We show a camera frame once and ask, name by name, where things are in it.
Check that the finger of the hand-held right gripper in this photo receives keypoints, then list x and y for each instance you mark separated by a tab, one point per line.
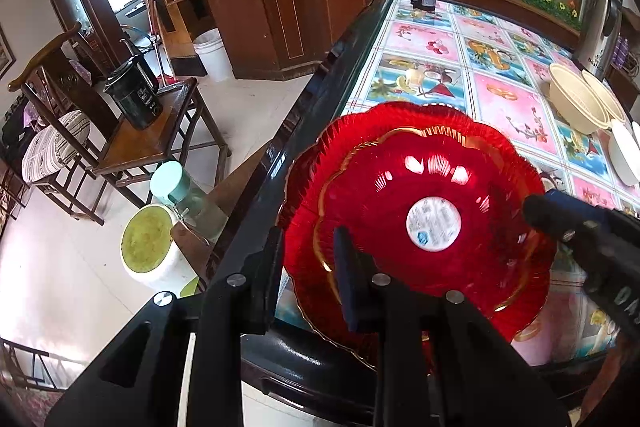
560	214

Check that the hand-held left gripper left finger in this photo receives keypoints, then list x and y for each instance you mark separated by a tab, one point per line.
273	272

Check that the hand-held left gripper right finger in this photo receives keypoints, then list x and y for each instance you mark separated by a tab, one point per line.
351	279

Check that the large red glass plate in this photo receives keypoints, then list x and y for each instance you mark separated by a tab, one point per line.
320	187

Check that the red gold-rimmed glass bowl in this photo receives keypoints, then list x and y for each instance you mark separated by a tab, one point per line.
450	267

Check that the cream ribbed plastic bowl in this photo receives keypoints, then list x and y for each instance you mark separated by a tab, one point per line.
570	99
607	99

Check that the white plastic bowl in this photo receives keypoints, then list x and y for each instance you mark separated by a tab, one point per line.
622	152

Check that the green-lidded glass bottle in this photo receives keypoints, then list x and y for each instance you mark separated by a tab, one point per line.
175	192

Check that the printed fruit tablecloth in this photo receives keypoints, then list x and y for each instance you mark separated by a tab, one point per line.
500	99

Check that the dark wooden table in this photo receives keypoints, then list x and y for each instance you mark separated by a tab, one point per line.
310	107

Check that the wooden side table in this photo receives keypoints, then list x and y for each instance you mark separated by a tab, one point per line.
150	142

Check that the silver electric kettle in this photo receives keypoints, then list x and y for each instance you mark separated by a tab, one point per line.
595	32

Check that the white waste bin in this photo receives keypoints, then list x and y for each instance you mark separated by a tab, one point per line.
215	54

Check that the black kettle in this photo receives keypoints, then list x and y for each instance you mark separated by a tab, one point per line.
132	94

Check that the wooden counter cabinet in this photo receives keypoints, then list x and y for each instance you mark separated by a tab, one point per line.
300	22

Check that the striped seat cushion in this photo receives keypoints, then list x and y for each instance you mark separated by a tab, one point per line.
52	147

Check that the wooden chair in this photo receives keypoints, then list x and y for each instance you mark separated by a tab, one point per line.
55	77

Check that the framed wall painting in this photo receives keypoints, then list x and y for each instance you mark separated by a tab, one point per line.
4	52

